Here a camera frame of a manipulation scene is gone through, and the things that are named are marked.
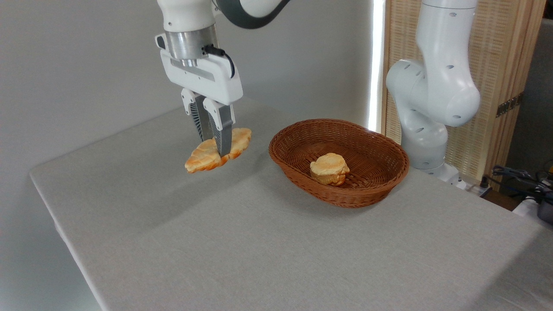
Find metal screen hinge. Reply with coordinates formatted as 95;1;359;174
496;92;524;118

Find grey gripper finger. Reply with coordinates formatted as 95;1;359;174
181;88;215;143
203;98;236;158

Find croissant shaped bread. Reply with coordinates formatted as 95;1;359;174
184;127;252;174

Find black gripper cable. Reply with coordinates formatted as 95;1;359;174
202;44;236;79

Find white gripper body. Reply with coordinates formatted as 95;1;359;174
160;48;244;106

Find black cable bundle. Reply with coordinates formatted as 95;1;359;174
487;165;553;203

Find grey tablecloth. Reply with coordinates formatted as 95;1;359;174
29;93;553;311

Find wooden folding screen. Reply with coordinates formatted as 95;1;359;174
381;0;547;183

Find round bread bun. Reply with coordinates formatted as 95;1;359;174
310;153;350;187

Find brown wicker basket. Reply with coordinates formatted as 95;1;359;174
268;119;410;209

